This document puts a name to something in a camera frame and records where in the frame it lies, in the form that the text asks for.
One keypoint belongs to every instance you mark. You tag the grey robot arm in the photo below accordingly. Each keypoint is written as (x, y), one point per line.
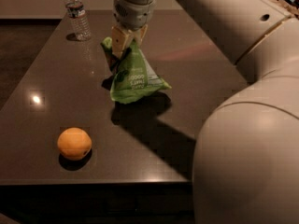
(246, 160)

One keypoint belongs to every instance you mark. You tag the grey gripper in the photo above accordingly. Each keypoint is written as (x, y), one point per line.
(135, 13)

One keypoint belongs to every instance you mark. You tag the green rice chip bag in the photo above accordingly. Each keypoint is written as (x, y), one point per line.
(133, 77)

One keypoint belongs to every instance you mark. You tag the clear plastic water bottle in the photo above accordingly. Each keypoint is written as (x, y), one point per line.
(78, 17)

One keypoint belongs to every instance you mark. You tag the orange fruit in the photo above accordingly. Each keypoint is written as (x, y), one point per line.
(74, 144)

